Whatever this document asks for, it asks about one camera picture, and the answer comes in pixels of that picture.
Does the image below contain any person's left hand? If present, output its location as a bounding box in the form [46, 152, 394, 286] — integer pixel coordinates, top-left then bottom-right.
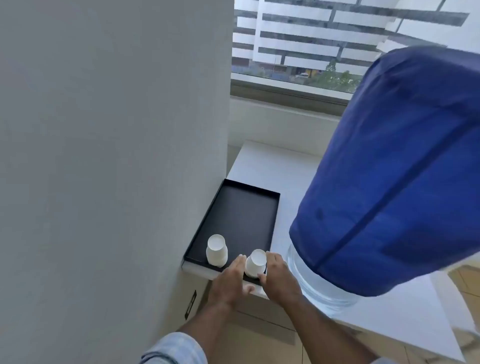
[208, 254, 256, 306]

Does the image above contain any person's right hand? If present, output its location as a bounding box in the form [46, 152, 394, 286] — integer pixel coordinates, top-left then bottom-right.
[258, 252, 304, 305]

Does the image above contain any white paper cup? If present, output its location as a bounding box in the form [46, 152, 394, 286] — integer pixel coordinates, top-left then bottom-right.
[245, 249, 268, 278]
[206, 234, 229, 268]

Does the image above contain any person's right forearm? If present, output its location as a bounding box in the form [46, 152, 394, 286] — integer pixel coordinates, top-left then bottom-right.
[279, 295, 379, 364]

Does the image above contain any person's left forearm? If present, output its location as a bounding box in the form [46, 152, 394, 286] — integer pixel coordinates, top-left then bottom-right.
[176, 298, 235, 351]

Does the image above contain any white cabinet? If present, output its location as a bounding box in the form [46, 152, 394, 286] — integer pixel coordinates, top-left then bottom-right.
[181, 140, 467, 364]

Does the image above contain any clear water dispenser bottle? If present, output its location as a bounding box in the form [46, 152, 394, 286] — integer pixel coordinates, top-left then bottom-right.
[286, 243, 361, 318]

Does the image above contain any black rectangular tray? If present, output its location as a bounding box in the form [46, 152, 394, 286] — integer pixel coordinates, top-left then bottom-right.
[183, 179, 281, 289]

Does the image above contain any light blue shirt sleeve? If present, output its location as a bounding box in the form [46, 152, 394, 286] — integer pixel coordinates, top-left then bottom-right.
[139, 332, 208, 364]

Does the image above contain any blue fabric bottle cover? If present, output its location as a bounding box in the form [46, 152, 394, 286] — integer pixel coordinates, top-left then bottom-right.
[289, 45, 480, 298]

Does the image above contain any window with grey frame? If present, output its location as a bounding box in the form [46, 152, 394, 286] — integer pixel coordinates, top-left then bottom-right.
[229, 0, 480, 106]

